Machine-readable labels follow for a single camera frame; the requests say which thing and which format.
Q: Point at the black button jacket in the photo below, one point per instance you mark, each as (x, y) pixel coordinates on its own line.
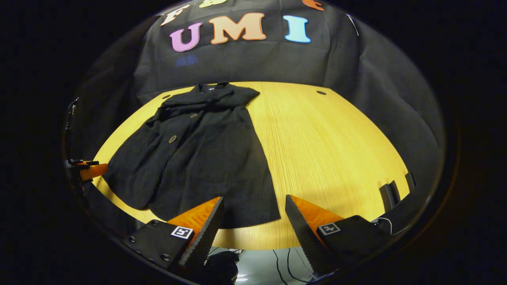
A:
(206, 158)

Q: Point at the black backdrop cloth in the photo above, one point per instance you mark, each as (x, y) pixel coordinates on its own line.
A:
(257, 63)

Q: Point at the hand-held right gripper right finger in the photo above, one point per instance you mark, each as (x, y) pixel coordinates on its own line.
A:
(303, 237)

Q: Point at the dark bundle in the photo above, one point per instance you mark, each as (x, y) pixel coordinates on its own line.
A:
(222, 269)

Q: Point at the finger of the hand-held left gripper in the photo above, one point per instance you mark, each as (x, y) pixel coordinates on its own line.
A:
(94, 171)

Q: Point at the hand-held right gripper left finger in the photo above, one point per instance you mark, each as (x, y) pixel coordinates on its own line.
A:
(206, 241)

